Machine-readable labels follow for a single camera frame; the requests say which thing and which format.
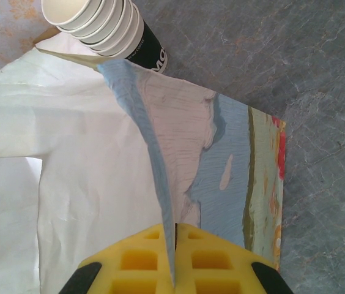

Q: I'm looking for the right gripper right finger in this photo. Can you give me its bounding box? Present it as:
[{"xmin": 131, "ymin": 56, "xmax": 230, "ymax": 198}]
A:
[{"xmin": 175, "ymin": 223, "xmax": 292, "ymax": 294}]

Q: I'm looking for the printed paper carry bag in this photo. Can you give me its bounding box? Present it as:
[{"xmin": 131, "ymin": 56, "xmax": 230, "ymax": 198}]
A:
[{"xmin": 0, "ymin": 45, "xmax": 287, "ymax": 294}]

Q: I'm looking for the stack of white paper cups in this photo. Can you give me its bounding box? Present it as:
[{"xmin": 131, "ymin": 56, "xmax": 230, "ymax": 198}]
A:
[{"xmin": 89, "ymin": 6, "xmax": 169, "ymax": 77}]

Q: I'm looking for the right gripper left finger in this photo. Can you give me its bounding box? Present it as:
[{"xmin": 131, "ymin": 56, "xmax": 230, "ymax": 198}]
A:
[{"xmin": 61, "ymin": 223, "xmax": 176, "ymax": 294}]

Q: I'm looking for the paper coffee cup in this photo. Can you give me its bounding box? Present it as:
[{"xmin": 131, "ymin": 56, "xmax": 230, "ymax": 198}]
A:
[
  {"xmin": 68, "ymin": 0, "xmax": 132, "ymax": 46},
  {"xmin": 79, "ymin": 0, "xmax": 138, "ymax": 52},
  {"xmin": 58, "ymin": 0, "xmax": 124, "ymax": 40},
  {"xmin": 40, "ymin": 0, "xmax": 108, "ymax": 28},
  {"xmin": 54, "ymin": 0, "xmax": 117, "ymax": 34}
]

